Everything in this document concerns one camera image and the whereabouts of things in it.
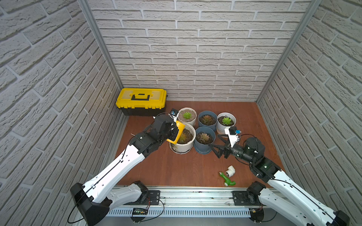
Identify blue pot succulent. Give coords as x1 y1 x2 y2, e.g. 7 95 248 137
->
198 111 217 132
194 127 216 154

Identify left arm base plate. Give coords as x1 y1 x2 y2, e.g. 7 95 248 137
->
125 190 160 206

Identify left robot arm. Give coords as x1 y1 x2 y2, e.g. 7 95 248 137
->
70 109 185 226

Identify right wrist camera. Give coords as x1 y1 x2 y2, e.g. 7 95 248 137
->
227 126 241 147

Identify right controller board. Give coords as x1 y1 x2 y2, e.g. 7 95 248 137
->
249 209 265 223

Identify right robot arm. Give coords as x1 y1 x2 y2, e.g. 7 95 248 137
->
209 134 350 226

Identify blue pot succulent front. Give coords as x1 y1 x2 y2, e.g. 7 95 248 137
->
194 127 216 154

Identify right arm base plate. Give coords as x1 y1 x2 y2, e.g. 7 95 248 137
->
232 191 262 206

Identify white pipe elbow fitting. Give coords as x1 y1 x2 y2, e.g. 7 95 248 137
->
226 165 236 178

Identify white pot green succulent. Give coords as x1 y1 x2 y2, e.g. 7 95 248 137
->
178 107 197 127
216 113 236 130

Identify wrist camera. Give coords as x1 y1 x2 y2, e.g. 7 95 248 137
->
227 126 241 147
170 108 179 121

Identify blue pot succulent back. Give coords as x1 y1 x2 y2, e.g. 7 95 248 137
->
198 111 217 132

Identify aluminium rail frame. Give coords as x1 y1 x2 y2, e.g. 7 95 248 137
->
106 187 270 220

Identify controller board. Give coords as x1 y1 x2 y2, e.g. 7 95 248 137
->
131 208 149 223
249 209 265 223

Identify white pot green succulent back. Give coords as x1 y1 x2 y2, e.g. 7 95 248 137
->
178 107 197 127

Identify green pipe fitting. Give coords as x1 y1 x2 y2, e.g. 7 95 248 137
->
219 172 236 186

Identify yellow black toolbox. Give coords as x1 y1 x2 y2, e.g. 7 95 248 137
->
116 88 167 116

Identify yellow watering can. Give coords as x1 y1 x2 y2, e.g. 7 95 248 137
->
167 121 185 144

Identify left controller board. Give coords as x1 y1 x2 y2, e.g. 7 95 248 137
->
131 208 149 223

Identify white pot green succulent right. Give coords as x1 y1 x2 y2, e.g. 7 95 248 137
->
216 113 236 130

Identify large white pot succulent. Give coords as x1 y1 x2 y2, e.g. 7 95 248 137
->
169 123 196 154

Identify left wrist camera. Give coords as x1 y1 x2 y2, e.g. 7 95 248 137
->
170 108 179 121

